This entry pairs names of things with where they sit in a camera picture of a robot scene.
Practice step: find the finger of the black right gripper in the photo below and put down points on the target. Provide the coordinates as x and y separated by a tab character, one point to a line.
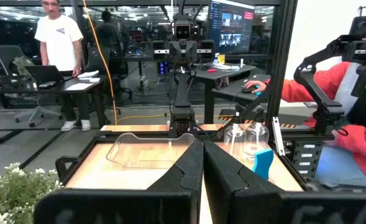
190	51
176	51

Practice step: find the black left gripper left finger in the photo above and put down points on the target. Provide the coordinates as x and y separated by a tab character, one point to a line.
170	205

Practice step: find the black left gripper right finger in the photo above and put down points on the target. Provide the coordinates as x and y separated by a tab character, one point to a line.
232	199

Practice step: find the blue sponge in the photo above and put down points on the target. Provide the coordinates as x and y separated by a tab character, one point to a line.
263	163

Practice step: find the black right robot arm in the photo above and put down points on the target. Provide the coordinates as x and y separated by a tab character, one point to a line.
181	93

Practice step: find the black office desk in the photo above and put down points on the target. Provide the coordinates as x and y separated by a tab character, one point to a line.
232	91
46	88
226	73

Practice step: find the computer monitor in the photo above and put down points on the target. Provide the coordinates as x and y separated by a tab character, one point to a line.
230	26

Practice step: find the person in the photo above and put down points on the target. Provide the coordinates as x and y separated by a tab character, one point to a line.
107	34
356	146
58	40

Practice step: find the black computer mouse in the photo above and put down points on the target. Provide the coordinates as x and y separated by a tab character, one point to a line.
249	90

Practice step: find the person's hand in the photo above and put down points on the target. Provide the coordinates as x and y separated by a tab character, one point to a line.
254	85

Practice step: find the white papers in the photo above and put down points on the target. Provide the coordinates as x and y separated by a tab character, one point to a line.
83	81

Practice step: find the black panel with white labels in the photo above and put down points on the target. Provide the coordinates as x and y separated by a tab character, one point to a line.
307	158

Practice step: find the black laptop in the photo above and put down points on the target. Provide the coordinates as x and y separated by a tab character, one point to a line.
44	74

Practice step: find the grey office chair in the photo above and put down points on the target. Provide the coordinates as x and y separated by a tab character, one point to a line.
5	56

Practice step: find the small artificial green plant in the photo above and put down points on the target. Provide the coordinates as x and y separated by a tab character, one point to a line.
11	193

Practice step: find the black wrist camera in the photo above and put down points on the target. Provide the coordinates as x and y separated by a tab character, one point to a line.
182	31

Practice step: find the silver aluminium bracket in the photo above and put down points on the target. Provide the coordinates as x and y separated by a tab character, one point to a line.
278	137

